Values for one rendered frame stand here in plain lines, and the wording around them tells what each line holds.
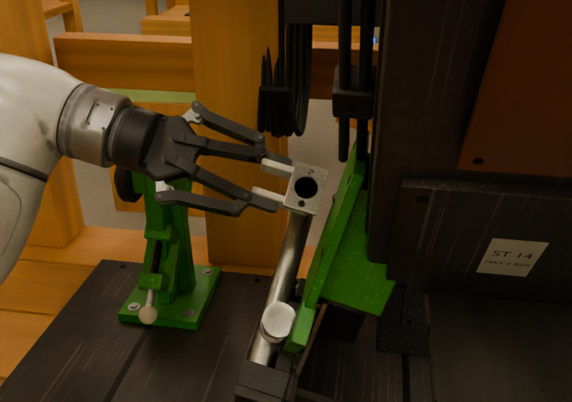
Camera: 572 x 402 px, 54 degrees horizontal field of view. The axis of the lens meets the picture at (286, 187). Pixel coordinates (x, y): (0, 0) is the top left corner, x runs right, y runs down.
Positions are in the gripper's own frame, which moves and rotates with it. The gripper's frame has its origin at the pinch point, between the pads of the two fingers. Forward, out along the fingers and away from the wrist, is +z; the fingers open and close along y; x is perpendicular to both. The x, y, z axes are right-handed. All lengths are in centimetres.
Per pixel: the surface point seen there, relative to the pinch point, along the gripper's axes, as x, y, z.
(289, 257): 10.3, -6.0, 3.1
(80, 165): 279, 53, -136
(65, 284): 41, -18, -33
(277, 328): -0.3, -15.6, 3.9
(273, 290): 10.5, -10.7, 2.4
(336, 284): -3.9, -9.6, 8.4
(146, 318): 22.3, -19.2, -14.0
